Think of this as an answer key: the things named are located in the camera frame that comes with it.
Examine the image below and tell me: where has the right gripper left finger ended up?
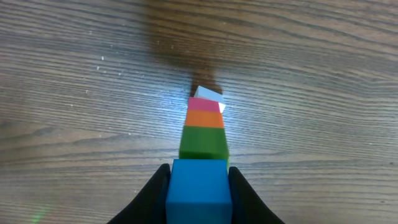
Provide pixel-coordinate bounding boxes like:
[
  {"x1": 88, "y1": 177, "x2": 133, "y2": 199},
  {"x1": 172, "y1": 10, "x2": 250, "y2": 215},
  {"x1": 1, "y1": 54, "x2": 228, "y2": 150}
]
[{"x1": 106, "y1": 163, "x2": 172, "y2": 224}]

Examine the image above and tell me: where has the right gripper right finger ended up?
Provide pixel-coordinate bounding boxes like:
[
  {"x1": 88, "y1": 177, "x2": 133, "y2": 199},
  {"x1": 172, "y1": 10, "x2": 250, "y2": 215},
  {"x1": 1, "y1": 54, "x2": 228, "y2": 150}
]
[{"x1": 228, "y1": 166, "x2": 286, "y2": 224}]

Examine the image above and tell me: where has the blue cube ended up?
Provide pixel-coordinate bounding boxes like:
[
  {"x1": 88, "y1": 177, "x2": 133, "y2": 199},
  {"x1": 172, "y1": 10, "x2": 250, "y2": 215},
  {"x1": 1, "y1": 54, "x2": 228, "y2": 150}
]
[{"x1": 165, "y1": 158, "x2": 234, "y2": 224}]

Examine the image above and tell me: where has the green cube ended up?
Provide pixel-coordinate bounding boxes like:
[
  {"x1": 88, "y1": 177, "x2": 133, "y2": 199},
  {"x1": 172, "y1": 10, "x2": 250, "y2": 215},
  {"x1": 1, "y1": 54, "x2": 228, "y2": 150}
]
[{"x1": 178, "y1": 124, "x2": 231, "y2": 172}]

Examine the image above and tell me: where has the orange cube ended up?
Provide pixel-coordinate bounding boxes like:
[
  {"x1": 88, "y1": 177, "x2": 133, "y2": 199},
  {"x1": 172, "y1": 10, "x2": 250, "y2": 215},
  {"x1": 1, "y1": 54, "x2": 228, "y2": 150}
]
[{"x1": 183, "y1": 109, "x2": 225, "y2": 129}]

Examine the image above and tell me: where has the pink cube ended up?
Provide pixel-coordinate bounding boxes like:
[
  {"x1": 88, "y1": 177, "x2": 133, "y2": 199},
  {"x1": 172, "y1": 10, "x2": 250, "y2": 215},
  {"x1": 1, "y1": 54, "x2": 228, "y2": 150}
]
[{"x1": 187, "y1": 96, "x2": 222, "y2": 114}]

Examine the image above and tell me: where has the white cube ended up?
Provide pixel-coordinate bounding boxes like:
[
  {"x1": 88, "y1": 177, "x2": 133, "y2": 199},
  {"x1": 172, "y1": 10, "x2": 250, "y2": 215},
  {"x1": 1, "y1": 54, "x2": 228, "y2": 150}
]
[{"x1": 193, "y1": 85, "x2": 227, "y2": 114}]

